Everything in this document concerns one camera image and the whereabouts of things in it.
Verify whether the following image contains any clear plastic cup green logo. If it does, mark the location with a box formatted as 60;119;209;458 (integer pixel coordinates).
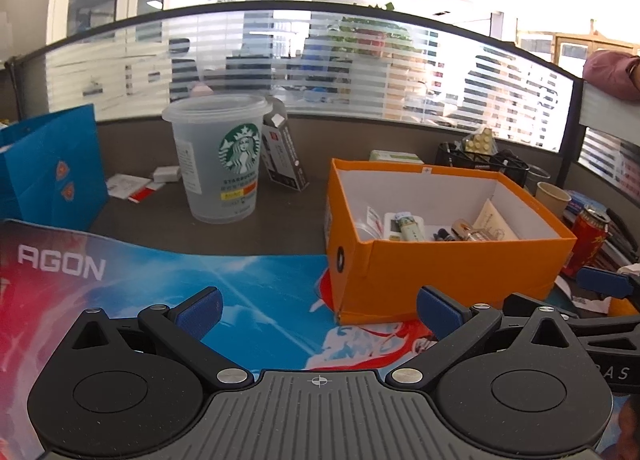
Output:
161;94;269;225

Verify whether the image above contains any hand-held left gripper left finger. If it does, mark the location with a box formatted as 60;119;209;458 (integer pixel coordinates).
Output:
60;286;254;391

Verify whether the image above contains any red and white card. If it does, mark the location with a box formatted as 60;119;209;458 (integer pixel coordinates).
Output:
106;173;153;203

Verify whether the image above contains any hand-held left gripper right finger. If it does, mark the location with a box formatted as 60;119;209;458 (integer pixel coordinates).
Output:
385;285;588;388

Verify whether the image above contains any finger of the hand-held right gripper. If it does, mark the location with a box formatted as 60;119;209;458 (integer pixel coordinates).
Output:
502;292;581;323
576;266;640;301

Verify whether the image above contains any blue paper bag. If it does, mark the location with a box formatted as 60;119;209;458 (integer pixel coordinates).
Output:
0;104;111;231

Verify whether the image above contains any striped glass desk partition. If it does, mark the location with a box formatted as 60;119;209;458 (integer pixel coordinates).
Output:
5;0;640;191

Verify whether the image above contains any black mesh desk organizer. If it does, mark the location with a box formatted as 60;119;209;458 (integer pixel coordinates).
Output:
434;141;531;188

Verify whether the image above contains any yellow building block plate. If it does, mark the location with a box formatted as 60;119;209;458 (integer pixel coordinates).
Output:
461;126;496;153

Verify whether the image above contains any potted green plant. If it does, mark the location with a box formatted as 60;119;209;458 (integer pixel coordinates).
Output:
327;2;416;56

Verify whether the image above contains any orange cardboard box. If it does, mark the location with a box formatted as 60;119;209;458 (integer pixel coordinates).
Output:
325;157;578;326

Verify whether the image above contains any black office chair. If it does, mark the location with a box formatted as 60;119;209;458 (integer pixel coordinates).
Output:
167;37;198;103

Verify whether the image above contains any beige paper cup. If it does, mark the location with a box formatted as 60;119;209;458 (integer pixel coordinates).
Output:
536;181;572;221

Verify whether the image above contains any clear packet red print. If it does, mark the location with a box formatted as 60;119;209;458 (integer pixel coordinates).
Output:
352;206;388;241

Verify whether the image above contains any printed desk mat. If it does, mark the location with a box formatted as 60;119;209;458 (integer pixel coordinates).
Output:
0;219;436;460

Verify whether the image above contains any green and white box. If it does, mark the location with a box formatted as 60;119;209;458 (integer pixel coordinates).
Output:
369;149;425;164

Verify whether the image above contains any red drink can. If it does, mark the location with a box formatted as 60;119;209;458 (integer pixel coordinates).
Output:
560;205;612;278

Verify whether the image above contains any round metal mesh cup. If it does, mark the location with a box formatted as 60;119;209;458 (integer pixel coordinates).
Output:
525;165;551;191

